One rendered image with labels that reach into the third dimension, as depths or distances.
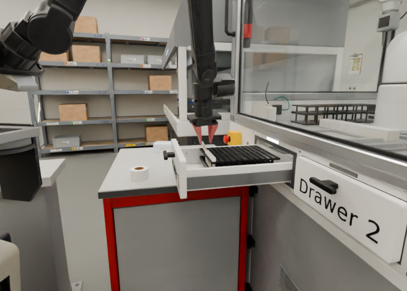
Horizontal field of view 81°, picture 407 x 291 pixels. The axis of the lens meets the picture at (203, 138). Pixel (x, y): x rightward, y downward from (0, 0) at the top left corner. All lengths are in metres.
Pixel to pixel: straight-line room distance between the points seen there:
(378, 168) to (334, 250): 0.25
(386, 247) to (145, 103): 4.64
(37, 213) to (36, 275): 0.30
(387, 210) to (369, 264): 0.15
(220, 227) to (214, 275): 0.23
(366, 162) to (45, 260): 1.29
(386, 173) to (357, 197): 0.07
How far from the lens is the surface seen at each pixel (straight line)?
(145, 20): 5.07
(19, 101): 5.17
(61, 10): 0.58
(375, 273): 0.64
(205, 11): 0.62
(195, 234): 1.04
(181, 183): 0.64
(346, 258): 0.68
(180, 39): 1.57
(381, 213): 0.54
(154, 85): 4.50
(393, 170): 0.52
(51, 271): 1.42
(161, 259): 1.08
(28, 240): 1.35
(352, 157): 0.58
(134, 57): 4.50
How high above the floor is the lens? 1.11
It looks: 12 degrees down
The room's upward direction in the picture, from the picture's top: straight up
